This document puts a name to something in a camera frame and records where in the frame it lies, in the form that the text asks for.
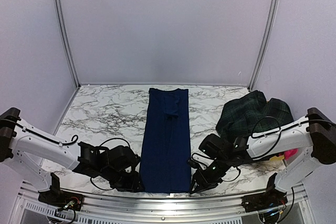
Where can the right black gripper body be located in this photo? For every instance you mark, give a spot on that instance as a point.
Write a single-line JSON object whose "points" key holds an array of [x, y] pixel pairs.
{"points": [[214, 177]]}

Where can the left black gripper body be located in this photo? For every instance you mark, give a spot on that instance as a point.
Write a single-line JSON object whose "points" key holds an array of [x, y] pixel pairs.
{"points": [[123, 184]]}

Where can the navy blue t-shirt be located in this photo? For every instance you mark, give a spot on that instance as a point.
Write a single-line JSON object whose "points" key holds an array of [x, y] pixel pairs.
{"points": [[166, 145]]}

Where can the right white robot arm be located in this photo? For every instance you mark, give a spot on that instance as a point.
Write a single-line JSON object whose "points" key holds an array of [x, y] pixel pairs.
{"points": [[313, 134]]}

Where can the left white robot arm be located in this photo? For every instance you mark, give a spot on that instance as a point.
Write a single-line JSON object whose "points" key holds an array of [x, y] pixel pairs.
{"points": [[21, 142]]}

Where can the dark green plaid garment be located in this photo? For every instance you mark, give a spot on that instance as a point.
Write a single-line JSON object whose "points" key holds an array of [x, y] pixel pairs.
{"points": [[252, 113]]}

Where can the pink garment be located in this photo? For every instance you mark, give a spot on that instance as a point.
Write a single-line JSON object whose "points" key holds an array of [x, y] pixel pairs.
{"points": [[290, 153]]}

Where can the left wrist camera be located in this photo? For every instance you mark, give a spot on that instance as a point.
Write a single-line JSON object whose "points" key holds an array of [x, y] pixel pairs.
{"points": [[121, 158]]}

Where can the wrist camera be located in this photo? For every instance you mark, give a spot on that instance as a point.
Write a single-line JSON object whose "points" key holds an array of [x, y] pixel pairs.
{"points": [[121, 158], [211, 145]]}

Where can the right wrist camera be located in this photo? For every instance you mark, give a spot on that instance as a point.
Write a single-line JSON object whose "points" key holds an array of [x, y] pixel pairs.
{"points": [[211, 145]]}

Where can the front aluminium rail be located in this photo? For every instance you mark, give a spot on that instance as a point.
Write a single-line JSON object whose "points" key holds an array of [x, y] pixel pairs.
{"points": [[97, 208]]}

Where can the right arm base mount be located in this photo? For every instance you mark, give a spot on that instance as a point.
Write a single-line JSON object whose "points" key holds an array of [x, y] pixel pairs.
{"points": [[265, 200]]}

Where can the right aluminium frame post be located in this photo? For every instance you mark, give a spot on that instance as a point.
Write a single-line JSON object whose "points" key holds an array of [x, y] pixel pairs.
{"points": [[264, 44]]}

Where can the aluminium frame post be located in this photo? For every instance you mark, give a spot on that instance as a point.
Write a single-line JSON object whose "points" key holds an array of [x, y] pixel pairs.
{"points": [[66, 44], [264, 44]]}

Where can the left aluminium frame post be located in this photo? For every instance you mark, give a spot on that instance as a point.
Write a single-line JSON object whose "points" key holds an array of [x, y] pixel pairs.
{"points": [[66, 44]]}

